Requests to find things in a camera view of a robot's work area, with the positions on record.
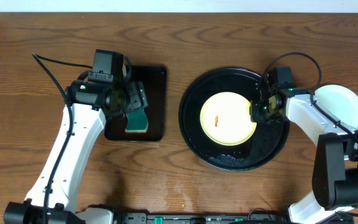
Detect green yellow sponge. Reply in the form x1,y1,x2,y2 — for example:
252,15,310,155
125,108,149,133

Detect yellow plate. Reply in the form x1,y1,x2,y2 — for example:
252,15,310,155
200,91,257,146

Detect light green plate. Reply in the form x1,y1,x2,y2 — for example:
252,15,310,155
315,85,358,130

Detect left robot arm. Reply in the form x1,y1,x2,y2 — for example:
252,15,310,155
3,80,148,223

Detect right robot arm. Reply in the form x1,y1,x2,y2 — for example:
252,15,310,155
250,88,358,223

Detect black rectangular tray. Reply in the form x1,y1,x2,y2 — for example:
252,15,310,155
104,65,167,141

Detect black round tray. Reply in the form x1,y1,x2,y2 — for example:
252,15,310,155
178,67,290,171

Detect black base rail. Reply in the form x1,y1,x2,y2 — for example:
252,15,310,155
85,205,288,224

